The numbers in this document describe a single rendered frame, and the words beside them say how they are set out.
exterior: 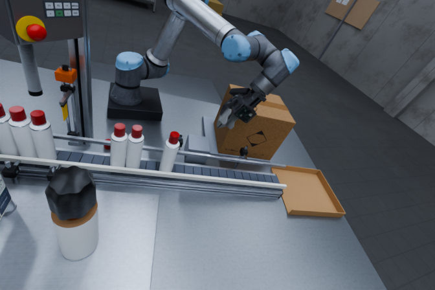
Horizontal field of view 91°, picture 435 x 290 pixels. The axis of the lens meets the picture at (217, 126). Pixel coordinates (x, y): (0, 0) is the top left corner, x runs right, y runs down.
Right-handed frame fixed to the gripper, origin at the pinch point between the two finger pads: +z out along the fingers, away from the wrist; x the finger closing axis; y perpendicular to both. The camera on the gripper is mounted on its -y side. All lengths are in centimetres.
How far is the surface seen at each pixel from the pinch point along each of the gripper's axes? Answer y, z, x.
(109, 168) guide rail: 8.2, 34.1, -24.4
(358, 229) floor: -19, 17, 216
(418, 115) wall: -255, -194, 524
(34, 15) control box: 5, 2, -60
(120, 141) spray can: 8.1, 21.4, -27.4
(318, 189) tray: 5, -3, 70
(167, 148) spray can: 8.1, 15.4, -13.0
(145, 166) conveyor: 2.2, 31.7, -11.8
